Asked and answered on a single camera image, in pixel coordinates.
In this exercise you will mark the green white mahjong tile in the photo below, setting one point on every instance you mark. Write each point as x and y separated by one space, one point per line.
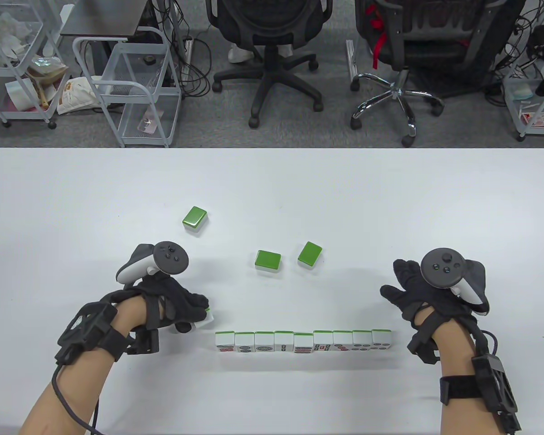
310 253
205 318
194 216
268 259

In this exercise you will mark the black tape roll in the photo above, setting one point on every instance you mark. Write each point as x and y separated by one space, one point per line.
150 59

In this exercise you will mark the small clear packet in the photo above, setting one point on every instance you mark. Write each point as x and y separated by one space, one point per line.
147 123

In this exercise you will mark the light blue cloth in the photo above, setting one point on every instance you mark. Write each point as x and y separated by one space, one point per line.
523 92

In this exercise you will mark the black glove sensor box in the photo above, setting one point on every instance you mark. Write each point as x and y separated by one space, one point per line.
424 351
145 342

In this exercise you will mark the pink paper sheet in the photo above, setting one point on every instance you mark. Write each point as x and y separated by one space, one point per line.
13 105

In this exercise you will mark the white printed paper bag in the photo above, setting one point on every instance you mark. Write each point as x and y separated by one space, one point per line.
77 93

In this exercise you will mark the white metal rail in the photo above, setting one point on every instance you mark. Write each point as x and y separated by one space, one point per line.
351 59

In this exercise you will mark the crumpled white plastic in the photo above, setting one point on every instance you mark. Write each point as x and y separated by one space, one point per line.
2 27

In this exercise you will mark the dark grey desk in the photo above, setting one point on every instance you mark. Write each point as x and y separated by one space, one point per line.
104 18

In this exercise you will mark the white power strip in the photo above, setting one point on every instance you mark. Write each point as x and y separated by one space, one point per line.
189 56

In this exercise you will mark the row of mahjong tiles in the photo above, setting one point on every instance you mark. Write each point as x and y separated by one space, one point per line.
284 344

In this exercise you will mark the white paper sheet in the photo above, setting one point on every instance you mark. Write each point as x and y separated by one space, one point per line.
20 90

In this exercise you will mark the red white box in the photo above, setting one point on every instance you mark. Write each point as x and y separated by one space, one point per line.
538 119

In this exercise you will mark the person's right forearm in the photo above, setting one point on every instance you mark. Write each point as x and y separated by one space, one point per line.
453 358

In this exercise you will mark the black white handheld controller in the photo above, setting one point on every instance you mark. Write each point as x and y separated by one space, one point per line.
170 257
442 267

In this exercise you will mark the person's left hand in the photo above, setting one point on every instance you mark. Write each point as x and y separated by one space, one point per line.
177 299

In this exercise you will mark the wooden stick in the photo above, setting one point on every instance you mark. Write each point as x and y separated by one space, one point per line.
43 95

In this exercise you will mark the person's right hand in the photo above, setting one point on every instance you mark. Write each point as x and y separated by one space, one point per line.
430 303

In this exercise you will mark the black office chair chrome base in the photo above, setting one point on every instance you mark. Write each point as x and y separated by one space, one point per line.
435 31

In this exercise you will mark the crinkled snack package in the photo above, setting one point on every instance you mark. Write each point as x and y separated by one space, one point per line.
47 68

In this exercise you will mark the person's left forearm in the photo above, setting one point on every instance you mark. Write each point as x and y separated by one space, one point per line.
54 403

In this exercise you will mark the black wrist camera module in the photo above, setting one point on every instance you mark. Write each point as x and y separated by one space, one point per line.
494 385
86 331

